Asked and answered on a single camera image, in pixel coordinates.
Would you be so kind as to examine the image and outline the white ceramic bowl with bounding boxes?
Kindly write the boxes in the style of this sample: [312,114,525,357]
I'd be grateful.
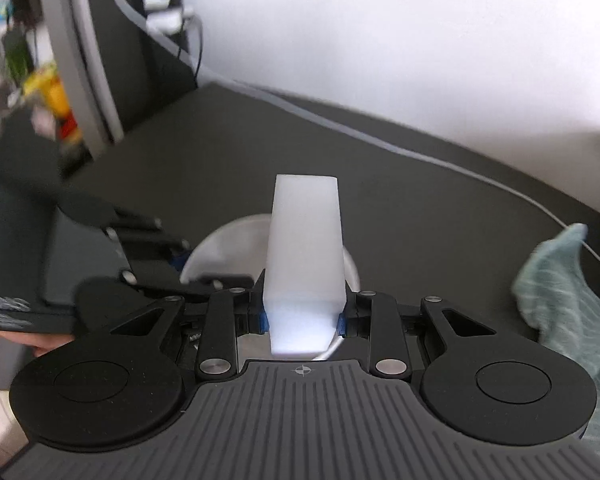
[180,214,360,369]

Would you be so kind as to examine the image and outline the person's left hand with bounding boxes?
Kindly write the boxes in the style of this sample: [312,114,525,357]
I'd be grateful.
[0,330,74,356]

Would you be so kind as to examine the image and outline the grey cabinet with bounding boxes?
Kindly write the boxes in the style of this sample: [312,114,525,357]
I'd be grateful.
[41,0,124,158]

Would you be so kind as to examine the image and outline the bottom white charger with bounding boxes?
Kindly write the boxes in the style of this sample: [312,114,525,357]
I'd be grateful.
[146,8,195,36]

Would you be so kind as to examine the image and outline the black power strip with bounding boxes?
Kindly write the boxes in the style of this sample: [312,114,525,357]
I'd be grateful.
[88,0,197,130]

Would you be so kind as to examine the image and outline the yellow red package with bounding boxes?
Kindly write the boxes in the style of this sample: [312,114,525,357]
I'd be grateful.
[22,61,82,145]

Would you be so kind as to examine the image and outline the white charging cable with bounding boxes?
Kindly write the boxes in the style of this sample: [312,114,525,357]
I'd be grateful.
[112,0,600,281]

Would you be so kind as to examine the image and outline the green striped towel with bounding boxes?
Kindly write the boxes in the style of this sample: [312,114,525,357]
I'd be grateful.
[512,223,600,457]

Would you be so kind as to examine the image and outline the white sponge block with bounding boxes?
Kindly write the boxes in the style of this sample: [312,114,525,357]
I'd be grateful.
[263,174,346,358]

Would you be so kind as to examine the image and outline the black cable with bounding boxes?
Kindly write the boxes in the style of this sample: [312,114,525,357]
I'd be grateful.
[174,14,205,86]

